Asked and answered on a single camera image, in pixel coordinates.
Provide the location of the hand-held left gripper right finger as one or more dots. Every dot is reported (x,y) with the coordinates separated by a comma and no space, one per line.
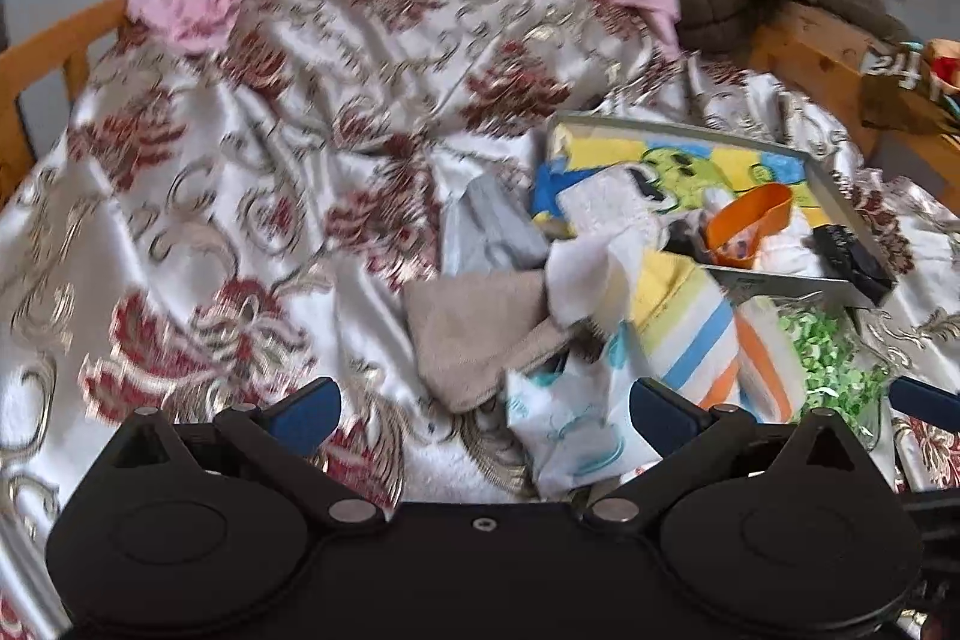
(660,415)

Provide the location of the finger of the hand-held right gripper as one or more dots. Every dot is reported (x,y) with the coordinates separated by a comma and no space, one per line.
(926,398)

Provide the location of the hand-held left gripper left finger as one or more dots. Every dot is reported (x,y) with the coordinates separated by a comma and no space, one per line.
(311,411)

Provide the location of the white cloth with blue print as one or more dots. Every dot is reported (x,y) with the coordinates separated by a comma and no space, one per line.
(570,430)

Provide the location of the striped towel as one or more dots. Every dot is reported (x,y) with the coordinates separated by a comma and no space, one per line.
(697,325)

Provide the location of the black cloth item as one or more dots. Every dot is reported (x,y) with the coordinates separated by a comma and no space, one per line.
(847,257)

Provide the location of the beige towel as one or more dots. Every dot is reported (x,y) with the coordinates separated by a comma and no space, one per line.
(472,332)

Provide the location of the white textured cloth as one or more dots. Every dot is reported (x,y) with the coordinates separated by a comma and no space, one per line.
(600,205)

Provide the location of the orange band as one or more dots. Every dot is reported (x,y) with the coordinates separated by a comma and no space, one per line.
(742,212)

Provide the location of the grey cloth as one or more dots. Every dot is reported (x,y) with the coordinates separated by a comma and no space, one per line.
(495,227)

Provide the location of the grey tray with cartoon print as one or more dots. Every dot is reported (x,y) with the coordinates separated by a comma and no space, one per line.
(600,153)

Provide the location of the floral satin blanket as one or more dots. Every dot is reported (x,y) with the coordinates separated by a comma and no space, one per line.
(225,197)

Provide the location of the wooden bed frame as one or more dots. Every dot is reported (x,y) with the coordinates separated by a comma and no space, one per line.
(810,55)

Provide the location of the wooden chair frame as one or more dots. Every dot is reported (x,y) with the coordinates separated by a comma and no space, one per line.
(52,55)

